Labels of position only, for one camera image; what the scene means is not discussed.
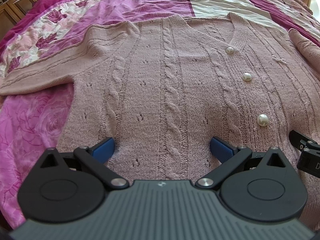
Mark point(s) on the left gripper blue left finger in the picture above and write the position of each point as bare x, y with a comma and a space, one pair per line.
93, 159

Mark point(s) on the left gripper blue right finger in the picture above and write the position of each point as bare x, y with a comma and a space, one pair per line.
232, 160

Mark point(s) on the pink striped floral bedspread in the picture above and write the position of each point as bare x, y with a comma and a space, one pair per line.
30, 123

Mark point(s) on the pink knitted cardigan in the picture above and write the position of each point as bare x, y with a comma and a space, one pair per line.
162, 88

